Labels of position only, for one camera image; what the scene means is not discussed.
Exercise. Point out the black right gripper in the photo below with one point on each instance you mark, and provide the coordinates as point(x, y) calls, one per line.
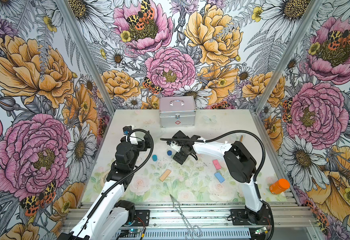
point(179, 158)

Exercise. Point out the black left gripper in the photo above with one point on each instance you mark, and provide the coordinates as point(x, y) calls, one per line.
point(144, 147)

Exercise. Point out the natural wood block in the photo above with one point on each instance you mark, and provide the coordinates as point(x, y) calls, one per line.
point(165, 175)

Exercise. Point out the pink rectangular block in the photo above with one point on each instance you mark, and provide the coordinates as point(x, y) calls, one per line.
point(216, 164)

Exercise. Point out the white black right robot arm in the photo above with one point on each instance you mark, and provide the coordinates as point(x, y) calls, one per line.
point(241, 165)

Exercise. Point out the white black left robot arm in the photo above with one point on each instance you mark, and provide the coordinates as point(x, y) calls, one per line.
point(109, 213)

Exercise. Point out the blue rectangular block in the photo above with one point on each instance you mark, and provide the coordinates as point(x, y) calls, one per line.
point(219, 177)

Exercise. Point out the silver aluminium case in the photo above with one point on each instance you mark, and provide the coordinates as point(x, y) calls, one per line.
point(177, 111)

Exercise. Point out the left green circuit board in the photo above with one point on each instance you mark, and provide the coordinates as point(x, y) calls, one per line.
point(132, 233)

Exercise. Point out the green circuit board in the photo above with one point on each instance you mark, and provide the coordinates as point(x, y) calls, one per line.
point(132, 233)
point(263, 230)

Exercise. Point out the orange plastic bottle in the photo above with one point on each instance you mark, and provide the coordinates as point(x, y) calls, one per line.
point(279, 186)

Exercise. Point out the right green circuit board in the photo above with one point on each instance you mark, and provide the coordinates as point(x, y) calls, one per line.
point(263, 230)

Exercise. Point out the metal wire tongs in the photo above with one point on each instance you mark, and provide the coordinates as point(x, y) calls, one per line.
point(191, 231)

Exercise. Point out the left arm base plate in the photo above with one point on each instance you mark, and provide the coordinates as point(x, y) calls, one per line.
point(142, 218)

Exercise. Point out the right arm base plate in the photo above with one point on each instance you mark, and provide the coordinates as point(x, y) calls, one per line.
point(245, 217)

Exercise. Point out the aluminium rail frame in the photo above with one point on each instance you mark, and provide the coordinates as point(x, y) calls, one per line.
point(204, 215)

